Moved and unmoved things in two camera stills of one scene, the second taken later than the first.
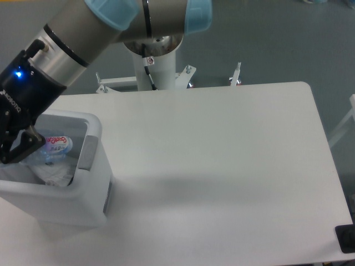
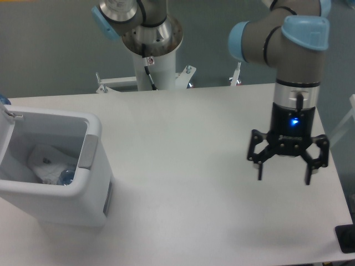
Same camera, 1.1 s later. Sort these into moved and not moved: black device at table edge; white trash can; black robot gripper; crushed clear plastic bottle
Moved: crushed clear plastic bottle; black robot gripper
Not moved: black device at table edge; white trash can
